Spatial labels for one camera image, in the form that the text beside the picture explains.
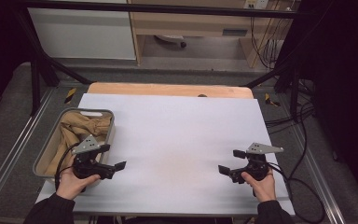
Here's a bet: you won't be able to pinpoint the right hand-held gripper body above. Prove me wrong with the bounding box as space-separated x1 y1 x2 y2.
229 142 284 185

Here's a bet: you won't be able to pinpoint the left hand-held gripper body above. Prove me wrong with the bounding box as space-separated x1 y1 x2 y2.
71 133 116 181

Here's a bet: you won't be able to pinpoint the tan cloth garment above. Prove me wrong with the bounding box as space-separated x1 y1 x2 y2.
45 111 113 176

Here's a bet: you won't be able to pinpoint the grey plastic bin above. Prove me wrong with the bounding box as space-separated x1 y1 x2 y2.
32 106 117 188

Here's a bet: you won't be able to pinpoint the person's right hand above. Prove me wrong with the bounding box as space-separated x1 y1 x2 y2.
241 167 277 203

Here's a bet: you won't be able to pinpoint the person's left hand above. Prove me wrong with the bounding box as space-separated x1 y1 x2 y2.
55 155 102 201

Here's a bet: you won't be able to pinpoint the white table cover board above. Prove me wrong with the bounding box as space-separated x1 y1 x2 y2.
36 92 296 217

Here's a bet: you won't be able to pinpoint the yellow black floor tape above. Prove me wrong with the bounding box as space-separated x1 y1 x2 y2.
63 87 77 105
264 92 282 107

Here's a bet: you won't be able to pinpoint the white cabinet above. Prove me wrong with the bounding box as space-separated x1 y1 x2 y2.
27 7 137 61

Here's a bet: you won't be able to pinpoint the black curtain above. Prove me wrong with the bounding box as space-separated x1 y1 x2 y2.
0 0 34 125
279 0 358 213

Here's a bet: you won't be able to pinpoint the white chair base with casters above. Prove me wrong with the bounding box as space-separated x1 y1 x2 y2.
153 35 188 49

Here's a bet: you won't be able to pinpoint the beige wooden desk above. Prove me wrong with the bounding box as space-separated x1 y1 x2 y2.
127 0 299 68

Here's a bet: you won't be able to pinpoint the left hand-held gripper black cable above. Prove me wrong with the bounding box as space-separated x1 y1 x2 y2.
54 142 82 191

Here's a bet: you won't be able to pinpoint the hand-held gripper black cable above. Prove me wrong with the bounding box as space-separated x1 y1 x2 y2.
268 102 327 224
54 142 82 191

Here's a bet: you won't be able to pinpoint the black floor cables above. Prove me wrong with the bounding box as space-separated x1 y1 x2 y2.
265 77 316 129

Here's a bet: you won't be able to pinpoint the right hand-held gripper black cable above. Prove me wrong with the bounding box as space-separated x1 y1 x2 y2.
268 102 327 224

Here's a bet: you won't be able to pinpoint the aluminium floor rail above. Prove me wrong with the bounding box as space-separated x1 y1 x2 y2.
288 124 347 224
0 88 55 216

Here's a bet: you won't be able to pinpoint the bundle of black desk cables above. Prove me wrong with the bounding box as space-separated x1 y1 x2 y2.
250 8 290 71

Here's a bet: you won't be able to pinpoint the black metal frame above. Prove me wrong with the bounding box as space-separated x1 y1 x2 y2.
12 0 306 118

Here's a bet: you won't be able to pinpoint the white wall power outlet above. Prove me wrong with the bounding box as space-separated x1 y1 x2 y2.
243 0 269 9

